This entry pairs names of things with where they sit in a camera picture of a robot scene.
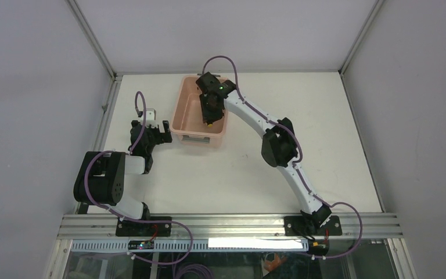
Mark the aluminium front rail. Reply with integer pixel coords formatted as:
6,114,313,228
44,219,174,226
57,213,403,239

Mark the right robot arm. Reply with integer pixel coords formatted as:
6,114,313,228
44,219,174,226
195,72,332,235

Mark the white slotted cable duct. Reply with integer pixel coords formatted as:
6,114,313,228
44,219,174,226
71,238,308,253

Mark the pink plastic bin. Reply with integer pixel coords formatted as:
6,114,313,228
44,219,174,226
170,75,228,148

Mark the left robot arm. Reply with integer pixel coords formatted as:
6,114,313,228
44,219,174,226
73,120,172,236

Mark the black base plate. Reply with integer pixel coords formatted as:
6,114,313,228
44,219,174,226
283,215,343,237
115,216,172,238

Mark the orange object under table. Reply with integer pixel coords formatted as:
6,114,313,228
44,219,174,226
262,252,287,272

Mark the purple cable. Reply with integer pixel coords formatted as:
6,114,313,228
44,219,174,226
84,91,194,266
200,55,364,259

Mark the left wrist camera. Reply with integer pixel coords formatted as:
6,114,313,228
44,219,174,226
138,108,157,127

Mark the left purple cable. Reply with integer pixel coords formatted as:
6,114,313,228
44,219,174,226
84,91,194,266

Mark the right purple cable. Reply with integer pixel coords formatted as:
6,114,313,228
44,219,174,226
200,55,364,259

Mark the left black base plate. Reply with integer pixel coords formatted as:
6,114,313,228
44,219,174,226
115,216,172,238

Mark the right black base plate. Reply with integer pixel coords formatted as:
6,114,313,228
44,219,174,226
283,215,343,237

